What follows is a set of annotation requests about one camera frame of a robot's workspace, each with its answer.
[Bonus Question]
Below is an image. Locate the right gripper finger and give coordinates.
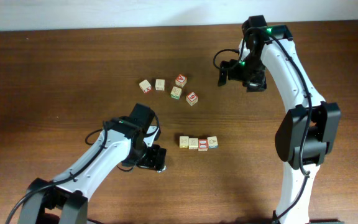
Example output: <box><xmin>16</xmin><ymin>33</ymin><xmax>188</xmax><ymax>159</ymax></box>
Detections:
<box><xmin>247</xmin><ymin>82</ymin><xmax>265</xmax><ymax>92</ymax></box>
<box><xmin>218</xmin><ymin>60</ymin><xmax>229</xmax><ymax>86</ymax></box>

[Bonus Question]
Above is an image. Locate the yellow number 2 block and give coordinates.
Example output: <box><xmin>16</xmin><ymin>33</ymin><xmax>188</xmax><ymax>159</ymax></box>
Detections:
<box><xmin>179</xmin><ymin>136</ymin><xmax>189</xmax><ymax>148</ymax></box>

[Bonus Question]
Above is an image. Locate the wooden number 3 block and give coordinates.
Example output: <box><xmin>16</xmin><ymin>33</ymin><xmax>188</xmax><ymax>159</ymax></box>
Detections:
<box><xmin>188</xmin><ymin>138</ymin><xmax>199</xmax><ymax>150</ymax></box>

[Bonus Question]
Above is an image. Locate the red number 6 block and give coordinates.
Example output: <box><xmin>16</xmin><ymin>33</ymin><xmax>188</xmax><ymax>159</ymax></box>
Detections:
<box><xmin>186</xmin><ymin>92</ymin><xmax>199</xmax><ymax>106</ymax></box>

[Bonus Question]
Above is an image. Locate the red letter I block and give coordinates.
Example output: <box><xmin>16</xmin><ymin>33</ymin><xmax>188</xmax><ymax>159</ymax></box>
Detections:
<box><xmin>198</xmin><ymin>139</ymin><xmax>209</xmax><ymax>151</ymax></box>

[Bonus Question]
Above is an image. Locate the blue trimmed picture block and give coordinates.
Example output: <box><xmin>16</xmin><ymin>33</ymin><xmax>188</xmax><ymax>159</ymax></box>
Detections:
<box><xmin>207</xmin><ymin>136</ymin><xmax>218</xmax><ymax>149</ymax></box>

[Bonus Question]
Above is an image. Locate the wooden letter X block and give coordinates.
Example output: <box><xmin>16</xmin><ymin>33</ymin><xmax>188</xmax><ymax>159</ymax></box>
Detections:
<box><xmin>157</xmin><ymin>166</ymin><xmax>167</xmax><ymax>173</ymax></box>

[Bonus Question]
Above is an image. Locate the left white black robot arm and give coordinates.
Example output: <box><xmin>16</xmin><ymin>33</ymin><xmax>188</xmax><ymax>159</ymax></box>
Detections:
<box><xmin>12</xmin><ymin>104</ymin><xmax>167</xmax><ymax>223</ymax></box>

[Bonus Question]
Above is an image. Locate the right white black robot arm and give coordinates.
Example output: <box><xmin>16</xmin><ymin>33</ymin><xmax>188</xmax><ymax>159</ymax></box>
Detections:
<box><xmin>215</xmin><ymin>15</ymin><xmax>341</xmax><ymax>223</ymax></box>

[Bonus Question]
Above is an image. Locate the red letter A block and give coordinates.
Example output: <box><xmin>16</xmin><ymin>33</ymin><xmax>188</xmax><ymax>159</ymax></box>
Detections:
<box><xmin>175</xmin><ymin>74</ymin><xmax>188</xmax><ymax>88</ymax></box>

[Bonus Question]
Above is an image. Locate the green trimmed wooden block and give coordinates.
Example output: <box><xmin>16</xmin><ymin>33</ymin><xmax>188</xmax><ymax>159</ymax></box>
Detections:
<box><xmin>170</xmin><ymin>86</ymin><xmax>182</xmax><ymax>100</ymax></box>

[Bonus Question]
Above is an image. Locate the plain wooden block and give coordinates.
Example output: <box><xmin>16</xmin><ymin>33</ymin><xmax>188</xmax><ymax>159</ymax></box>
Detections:
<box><xmin>155</xmin><ymin>79</ymin><xmax>165</xmax><ymax>91</ymax></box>

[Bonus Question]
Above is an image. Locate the wooden block red side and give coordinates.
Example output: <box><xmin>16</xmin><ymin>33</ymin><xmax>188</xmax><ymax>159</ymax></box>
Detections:
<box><xmin>139</xmin><ymin>80</ymin><xmax>152</xmax><ymax>93</ymax></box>

